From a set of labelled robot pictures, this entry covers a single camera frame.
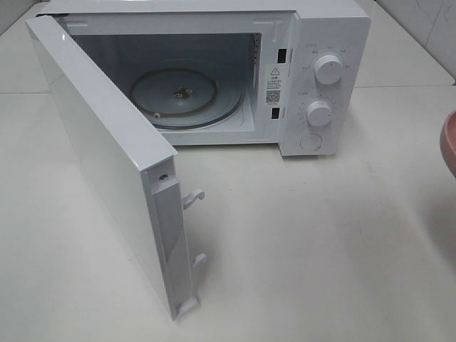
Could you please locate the round white door button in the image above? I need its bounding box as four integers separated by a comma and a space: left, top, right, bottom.
300, 133, 323, 151

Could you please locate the white microwave knob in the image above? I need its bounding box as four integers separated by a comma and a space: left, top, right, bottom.
306, 100, 333, 127
313, 52, 343, 85

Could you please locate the pink plate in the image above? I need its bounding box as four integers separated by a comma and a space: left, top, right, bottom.
440, 111, 456, 177

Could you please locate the glass microwave turntable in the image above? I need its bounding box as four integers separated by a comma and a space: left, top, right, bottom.
130, 68, 244, 130

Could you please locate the white microwave oven body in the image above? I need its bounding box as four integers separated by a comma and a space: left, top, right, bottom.
34, 1, 371, 157

